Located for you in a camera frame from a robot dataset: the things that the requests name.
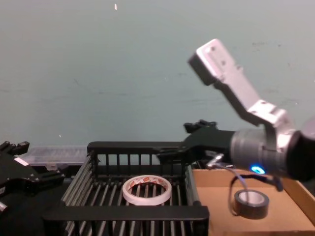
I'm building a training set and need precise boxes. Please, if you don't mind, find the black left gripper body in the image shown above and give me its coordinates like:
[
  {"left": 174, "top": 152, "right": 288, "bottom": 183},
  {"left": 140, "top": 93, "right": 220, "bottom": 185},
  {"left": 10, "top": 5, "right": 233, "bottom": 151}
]
[{"left": 0, "top": 150, "right": 40, "bottom": 198}]

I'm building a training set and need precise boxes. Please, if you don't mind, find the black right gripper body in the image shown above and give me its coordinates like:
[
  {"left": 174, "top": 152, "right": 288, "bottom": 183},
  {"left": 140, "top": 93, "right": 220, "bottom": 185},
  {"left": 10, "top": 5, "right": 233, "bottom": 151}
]
[{"left": 183, "top": 128, "right": 236, "bottom": 158}]

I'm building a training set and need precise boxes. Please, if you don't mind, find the roll of white tape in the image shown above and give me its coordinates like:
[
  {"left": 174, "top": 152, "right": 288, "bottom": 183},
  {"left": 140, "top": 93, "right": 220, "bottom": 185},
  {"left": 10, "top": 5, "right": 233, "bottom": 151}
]
[{"left": 122, "top": 175, "right": 173, "bottom": 207}]

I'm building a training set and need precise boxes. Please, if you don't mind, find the roll of silver tape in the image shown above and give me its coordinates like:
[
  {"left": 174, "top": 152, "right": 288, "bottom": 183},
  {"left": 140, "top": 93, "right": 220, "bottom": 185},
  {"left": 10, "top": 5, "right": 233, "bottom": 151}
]
[{"left": 233, "top": 189, "right": 270, "bottom": 220}]

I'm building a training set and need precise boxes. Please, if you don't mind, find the clear plastic case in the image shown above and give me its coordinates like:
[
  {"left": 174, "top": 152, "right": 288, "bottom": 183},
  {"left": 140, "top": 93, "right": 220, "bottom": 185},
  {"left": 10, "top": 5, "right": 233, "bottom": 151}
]
[{"left": 16, "top": 147, "right": 90, "bottom": 171}]

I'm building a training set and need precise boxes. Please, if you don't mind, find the black rack with steel bars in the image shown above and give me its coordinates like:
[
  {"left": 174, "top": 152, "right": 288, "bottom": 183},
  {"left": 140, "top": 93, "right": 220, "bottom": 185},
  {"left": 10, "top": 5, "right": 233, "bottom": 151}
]
[{"left": 41, "top": 141, "right": 210, "bottom": 236}]

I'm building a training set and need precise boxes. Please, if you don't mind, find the shallow brown cardboard tray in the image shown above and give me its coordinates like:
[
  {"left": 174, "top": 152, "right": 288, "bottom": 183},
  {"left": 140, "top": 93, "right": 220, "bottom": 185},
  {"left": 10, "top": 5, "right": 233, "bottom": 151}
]
[{"left": 191, "top": 168, "right": 315, "bottom": 234}]

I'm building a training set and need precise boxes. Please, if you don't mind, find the thin dark cable silver plug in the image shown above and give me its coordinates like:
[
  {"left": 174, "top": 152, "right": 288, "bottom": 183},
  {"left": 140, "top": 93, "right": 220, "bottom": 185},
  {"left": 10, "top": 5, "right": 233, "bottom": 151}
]
[{"left": 206, "top": 153, "right": 284, "bottom": 217}]

